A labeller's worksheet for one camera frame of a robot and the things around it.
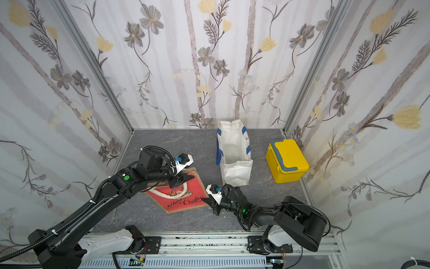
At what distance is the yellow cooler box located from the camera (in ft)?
2.81

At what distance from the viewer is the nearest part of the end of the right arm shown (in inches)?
25.4

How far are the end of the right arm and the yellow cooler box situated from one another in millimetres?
290

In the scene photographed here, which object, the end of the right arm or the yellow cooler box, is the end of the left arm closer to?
the end of the right arm
